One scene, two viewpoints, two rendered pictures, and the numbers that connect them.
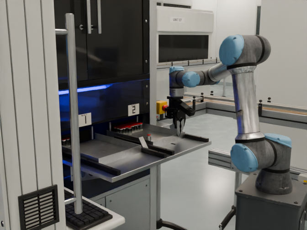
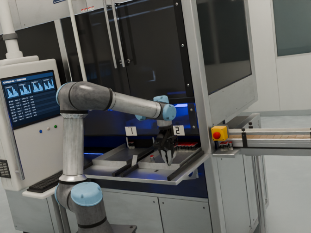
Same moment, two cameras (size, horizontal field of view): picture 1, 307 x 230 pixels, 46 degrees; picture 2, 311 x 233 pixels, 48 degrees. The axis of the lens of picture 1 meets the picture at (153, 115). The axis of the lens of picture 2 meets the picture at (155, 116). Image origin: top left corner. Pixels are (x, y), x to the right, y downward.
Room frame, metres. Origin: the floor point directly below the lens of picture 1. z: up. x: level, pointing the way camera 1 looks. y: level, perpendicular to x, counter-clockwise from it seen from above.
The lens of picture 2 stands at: (1.57, -1.85, 1.50)
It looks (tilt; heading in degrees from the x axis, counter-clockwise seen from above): 11 degrees down; 81
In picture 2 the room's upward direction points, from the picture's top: 9 degrees counter-clockwise
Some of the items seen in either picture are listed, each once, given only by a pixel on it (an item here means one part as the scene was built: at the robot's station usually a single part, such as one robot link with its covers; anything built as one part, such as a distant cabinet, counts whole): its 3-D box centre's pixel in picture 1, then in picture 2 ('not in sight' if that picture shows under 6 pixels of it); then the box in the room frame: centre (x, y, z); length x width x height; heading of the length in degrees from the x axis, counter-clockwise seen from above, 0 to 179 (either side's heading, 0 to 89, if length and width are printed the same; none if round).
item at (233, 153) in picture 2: (156, 125); (227, 151); (2.23, -0.02, 0.87); 0.14 x 0.13 x 0.02; 48
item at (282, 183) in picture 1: (274, 176); (94, 229); (1.45, -0.51, 0.84); 0.15 x 0.15 x 0.10
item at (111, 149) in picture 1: (97, 147); (126, 154); (1.67, 0.27, 0.90); 0.34 x 0.26 x 0.04; 48
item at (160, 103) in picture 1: (159, 107); (220, 132); (2.19, -0.04, 1.00); 0.08 x 0.07 x 0.07; 48
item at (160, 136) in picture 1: (145, 133); (173, 155); (1.92, 0.04, 0.90); 0.34 x 0.26 x 0.04; 49
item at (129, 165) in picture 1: (132, 148); (143, 162); (1.75, 0.10, 0.87); 0.70 x 0.48 x 0.02; 138
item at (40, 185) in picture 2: (63, 203); (59, 177); (1.24, 0.33, 0.82); 0.40 x 0.14 x 0.02; 46
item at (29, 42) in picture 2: not in sight; (40, 67); (1.20, 0.84, 1.51); 0.49 x 0.01 x 0.59; 138
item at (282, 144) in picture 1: (275, 149); (87, 201); (1.45, -0.50, 0.96); 0.13 x 0.12 x 0.14; 120
